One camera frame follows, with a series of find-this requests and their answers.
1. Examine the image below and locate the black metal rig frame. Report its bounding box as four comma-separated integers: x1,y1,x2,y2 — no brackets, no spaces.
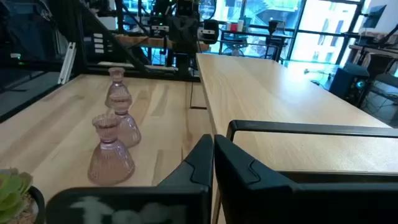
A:
0,0,201,124

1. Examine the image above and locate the black computer tower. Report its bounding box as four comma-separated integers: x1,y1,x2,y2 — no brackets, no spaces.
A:
328,63,371,107

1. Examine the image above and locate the succulent plant in black pot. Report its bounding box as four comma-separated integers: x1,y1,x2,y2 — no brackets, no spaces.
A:
0,167,46,224

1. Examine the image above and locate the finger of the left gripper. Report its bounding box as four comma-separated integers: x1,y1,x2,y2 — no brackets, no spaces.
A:
169,16,185,54
183,16,200,54

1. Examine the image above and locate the pink glass candle holder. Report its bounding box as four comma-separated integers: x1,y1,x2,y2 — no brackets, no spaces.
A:
88,113,136,187
104,67,131,109
108,93,142,149

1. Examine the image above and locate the black framed background table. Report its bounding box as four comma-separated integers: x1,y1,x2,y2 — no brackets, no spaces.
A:
217,27,295,62

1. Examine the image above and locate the white aluminium extrusion strip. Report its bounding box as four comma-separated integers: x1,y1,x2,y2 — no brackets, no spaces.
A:
57,42,77,85

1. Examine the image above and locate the black computer monitor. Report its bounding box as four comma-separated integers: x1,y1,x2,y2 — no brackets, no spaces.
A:
362,4,388,29

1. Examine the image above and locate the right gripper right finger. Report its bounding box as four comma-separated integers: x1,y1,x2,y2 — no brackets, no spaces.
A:
214,134,300,224

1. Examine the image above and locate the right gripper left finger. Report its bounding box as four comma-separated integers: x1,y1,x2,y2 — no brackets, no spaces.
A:
157,133,215,224

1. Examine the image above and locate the black box with white labels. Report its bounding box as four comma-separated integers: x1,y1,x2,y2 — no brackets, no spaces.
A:
90,29,116,57

